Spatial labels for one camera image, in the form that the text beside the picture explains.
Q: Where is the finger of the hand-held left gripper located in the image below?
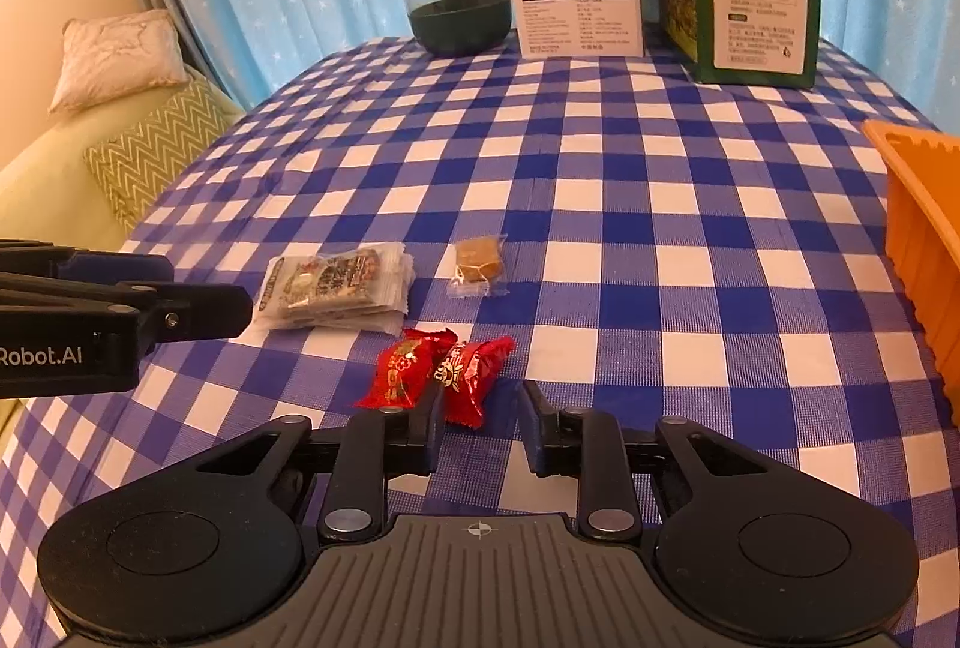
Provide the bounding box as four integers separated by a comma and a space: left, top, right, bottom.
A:
0, 271, 254, 356
0, 239, 175, 290

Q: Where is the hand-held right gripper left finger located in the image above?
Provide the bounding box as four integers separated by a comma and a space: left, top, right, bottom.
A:
195, 382, 445, 548

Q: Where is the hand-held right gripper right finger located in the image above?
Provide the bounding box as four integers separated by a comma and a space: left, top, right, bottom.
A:
521, 382, 766, 542

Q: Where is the shiny red twisted candy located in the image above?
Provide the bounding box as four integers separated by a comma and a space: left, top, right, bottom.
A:
354, 328, 458, 410

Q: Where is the grey printed snack packet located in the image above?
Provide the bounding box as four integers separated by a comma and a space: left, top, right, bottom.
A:
253, 243, 415, 338

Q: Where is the small brown candy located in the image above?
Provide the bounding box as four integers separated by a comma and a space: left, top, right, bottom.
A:
448, 233, 509, 299

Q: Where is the orange plastic tray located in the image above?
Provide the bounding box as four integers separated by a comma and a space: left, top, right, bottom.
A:
861, 119, 960, 428

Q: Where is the light green sofa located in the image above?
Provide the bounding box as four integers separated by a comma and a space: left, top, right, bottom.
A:
0, 64, 248, 454

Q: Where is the green zigzag cushion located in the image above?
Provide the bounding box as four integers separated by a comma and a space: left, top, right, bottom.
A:
82, 78, 245, 233

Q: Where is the white cushion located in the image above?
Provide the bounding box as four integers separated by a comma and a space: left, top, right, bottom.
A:
49, 9, 188, 114

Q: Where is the blue white checkered tablecloth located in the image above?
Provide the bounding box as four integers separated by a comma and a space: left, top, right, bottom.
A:
0, 34, 960, 648

